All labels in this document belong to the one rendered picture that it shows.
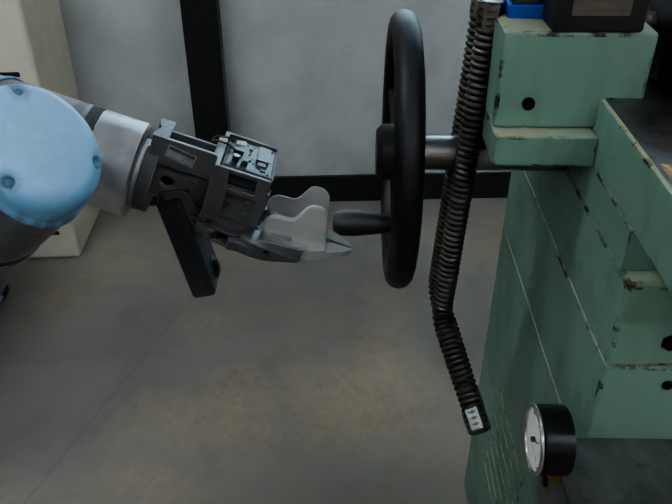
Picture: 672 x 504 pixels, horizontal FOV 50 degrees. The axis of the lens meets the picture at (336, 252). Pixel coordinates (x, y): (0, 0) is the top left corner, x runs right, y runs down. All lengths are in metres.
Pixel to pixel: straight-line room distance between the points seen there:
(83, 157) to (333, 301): 1.42
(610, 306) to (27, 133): 0.48
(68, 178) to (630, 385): 0.50
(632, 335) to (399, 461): 0.90
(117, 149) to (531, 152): 0.37
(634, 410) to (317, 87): 1.60
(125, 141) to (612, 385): 0.49
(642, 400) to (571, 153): 0.24
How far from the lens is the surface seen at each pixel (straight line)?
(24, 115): 0.51
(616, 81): 0.72
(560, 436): 0.66
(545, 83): 0.70
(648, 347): 0.69
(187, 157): 0.67
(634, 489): 0.73
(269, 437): 1.55
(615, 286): 0.66
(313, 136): 2.22
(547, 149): 0.70
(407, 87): 0.65
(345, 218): 0.68
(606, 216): 0.69
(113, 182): 0.67
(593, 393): 0.72
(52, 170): 0.50
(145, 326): 1.86
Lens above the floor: 1.15
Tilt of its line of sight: 34 degrees down
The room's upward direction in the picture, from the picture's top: straight up
